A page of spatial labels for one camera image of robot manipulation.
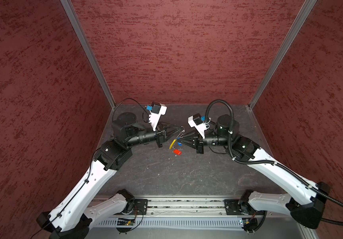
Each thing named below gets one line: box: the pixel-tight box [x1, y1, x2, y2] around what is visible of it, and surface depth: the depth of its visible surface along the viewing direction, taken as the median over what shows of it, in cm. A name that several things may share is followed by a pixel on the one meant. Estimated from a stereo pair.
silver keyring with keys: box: [169, 125, 186, 156], surface depth 58 cm
